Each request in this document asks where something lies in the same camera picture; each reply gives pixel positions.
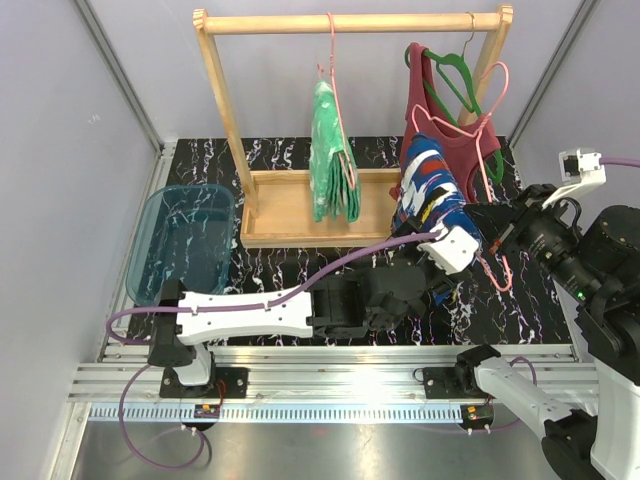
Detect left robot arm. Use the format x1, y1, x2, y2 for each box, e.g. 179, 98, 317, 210
148, 228, 479, 400

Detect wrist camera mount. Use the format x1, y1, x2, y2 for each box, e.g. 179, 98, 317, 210
542, 148, 606, 209
418, 226, 480, 275

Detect aluminium mounting rail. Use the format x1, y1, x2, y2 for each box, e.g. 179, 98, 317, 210
69, 344, 601, 426

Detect wooden clothes rack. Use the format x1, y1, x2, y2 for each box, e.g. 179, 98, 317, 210
192, 5, 514, 248

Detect maroon tank top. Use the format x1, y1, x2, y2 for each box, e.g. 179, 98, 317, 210
399, 42, 483, 203

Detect blue transparent plastic bin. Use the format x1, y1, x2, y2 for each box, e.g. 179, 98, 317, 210
125, 184, 235, 307

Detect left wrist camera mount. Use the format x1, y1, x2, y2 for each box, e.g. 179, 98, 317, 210
418, 226, 480, 275

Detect pink wire hanger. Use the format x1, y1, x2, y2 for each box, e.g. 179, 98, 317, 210
410, 61, 513, 293
317, 12, 357, 191

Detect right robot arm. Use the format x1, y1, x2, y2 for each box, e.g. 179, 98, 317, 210
453, 185, 639, 479

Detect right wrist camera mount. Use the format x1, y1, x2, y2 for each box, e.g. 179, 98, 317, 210
542, 148, 606, 209

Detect green white patterned trousers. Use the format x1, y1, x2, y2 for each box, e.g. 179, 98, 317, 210
309, 80, 361, 223

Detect green plastic hanger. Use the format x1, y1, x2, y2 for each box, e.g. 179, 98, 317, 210
404, 50, 504, 184

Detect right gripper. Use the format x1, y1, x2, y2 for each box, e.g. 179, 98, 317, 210
465, 182, 606, 304

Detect blue white patterned trousers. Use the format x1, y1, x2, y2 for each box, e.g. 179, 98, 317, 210
391, 133, 481, 283

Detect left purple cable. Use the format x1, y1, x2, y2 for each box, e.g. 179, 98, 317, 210
108, 231, 441, 471

